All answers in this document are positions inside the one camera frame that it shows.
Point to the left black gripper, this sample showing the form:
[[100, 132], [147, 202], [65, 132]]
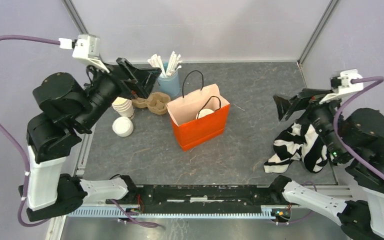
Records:
[[145, 78]]

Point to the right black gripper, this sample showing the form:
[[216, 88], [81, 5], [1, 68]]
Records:
[[309, 98]]

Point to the orange paper bag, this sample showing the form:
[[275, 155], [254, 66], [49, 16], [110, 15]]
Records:
[[189, 131]]

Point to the white plastic cup lid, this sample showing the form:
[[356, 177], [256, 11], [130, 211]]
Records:
[[204, 112]]

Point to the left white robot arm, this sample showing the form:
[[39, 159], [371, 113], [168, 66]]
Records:
[[69, 110]]

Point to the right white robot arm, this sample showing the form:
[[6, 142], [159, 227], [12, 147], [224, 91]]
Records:
[[357, 142]]

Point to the stack of paper cups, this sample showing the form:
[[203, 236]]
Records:
[[124, 107]]

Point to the blue straw holder cup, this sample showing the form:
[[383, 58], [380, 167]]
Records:
[[169, 85]]

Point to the black white striped cloth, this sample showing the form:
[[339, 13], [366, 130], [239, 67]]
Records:
[[299, 142]]

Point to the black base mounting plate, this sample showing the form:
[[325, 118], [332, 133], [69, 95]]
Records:
[[195, 198]]

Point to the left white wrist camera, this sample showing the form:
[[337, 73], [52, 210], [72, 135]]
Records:
[[86, 49]]

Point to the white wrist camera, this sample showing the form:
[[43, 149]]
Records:
[[86, 49], [342, 85]]

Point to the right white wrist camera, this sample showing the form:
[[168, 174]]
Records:
[[342, 85]]

